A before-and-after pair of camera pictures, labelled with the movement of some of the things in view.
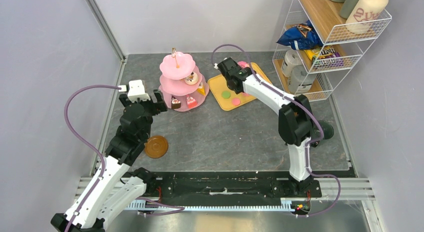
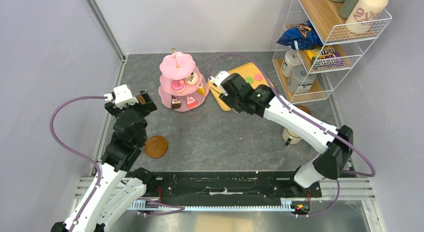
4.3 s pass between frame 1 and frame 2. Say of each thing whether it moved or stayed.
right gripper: moved
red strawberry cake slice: stayed
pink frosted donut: moved
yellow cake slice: stayed
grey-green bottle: stayed
